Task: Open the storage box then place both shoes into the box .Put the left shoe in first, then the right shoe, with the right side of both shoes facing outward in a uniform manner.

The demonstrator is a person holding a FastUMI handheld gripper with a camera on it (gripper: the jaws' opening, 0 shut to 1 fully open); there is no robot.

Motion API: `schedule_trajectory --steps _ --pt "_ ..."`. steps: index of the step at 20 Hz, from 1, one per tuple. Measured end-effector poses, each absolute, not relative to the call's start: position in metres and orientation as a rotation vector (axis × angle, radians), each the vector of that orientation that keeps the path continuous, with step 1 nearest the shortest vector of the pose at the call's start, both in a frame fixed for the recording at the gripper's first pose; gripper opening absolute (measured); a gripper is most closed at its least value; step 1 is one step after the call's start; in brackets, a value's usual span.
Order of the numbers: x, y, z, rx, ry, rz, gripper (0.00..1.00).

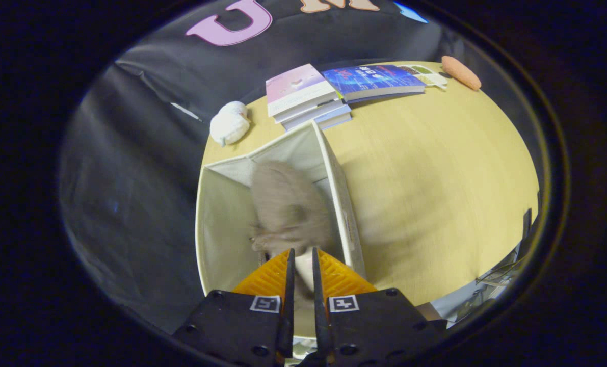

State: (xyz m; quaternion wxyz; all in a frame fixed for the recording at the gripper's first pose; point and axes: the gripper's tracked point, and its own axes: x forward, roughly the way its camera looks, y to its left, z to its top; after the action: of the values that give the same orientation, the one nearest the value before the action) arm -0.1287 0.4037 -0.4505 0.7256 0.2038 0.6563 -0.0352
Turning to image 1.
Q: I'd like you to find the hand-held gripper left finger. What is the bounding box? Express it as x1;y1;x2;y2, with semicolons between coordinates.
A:
172;248;297;366

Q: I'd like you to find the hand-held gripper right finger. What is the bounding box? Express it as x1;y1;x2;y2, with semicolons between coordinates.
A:
311;247;449;366

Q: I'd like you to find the grey fabric storage box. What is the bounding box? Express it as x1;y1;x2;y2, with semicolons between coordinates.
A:
195;120;367;339

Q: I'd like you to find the brown fuzzy slipper shoe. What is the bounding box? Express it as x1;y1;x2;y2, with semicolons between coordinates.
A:
249;162;334;301

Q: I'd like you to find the black backdrop cloth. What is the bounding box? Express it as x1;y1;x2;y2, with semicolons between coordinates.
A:
59;0;487;337

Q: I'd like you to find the white plush toy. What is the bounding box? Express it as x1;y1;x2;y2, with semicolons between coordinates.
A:
209;101;251;147

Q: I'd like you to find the light blue cover book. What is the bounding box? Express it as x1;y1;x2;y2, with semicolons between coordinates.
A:
283;104;353;132

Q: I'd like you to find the white paperback book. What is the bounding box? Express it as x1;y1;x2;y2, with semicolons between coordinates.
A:
273;99;346;125

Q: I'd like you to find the dark blue cover book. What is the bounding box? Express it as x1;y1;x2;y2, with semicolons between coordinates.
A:
321;65;426;104

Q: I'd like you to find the pink cover book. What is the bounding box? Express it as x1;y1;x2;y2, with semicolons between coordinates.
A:
266;64;339;118

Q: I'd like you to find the white picture leaflet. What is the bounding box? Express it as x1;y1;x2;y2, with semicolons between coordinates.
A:
398;64;449;90

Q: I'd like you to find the orange oval sponge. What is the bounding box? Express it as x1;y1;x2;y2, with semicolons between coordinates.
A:
441;56;482;91

